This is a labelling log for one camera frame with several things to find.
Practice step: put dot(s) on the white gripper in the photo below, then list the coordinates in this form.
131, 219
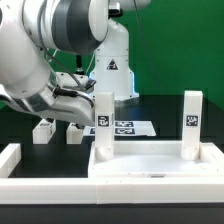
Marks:
79, 110

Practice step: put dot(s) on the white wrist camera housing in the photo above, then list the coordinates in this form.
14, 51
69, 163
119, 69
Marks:
68, 83

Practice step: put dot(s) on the white barrier wall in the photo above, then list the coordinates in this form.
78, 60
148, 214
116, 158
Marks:
9, 158
111, 191

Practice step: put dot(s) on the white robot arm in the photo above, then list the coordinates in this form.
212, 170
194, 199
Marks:
29, 30

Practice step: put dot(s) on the white desk top tray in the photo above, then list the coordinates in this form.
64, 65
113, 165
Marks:
156, 159

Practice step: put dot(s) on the white left barrier wall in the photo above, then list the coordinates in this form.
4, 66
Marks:
9, 158

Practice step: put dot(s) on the black camera stand pole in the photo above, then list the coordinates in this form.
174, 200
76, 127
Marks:
79, 69

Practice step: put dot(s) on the white front barrier wall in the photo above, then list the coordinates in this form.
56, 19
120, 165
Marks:
111, 191

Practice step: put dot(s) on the fiducial marker sheet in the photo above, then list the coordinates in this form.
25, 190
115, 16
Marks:
134, 128

